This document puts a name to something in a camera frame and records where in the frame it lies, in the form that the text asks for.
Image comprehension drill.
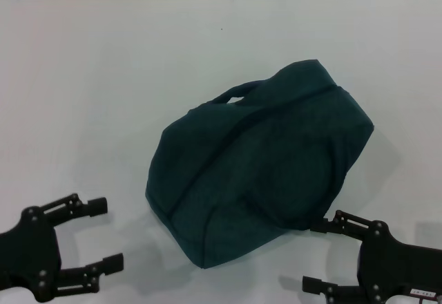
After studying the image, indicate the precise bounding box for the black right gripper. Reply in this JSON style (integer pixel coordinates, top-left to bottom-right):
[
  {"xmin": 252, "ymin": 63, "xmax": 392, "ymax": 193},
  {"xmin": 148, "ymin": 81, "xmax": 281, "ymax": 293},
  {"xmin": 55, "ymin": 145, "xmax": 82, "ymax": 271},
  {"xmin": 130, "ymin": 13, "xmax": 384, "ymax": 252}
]
[{"xmin": 301, "ymin": 209, "xmax": 442, "ymax": 304}]

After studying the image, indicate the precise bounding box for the dark teal insulated lunch bag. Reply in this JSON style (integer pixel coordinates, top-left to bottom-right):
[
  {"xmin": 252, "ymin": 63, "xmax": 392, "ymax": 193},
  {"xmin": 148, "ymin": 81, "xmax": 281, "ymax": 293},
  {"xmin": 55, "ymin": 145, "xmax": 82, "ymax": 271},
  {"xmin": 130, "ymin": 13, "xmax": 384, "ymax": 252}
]
[{"xmin": 144, "ymin": 58, "xmax": 376, "ymax": 270}]

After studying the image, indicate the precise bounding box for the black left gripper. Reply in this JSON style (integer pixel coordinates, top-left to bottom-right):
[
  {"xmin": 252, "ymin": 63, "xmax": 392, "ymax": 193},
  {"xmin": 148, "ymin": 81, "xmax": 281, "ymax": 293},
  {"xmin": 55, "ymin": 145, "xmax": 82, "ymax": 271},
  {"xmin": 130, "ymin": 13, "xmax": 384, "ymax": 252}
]
[{"xmin": 0, "ymin": 193, "xmax": 125, "ymax": 302}]

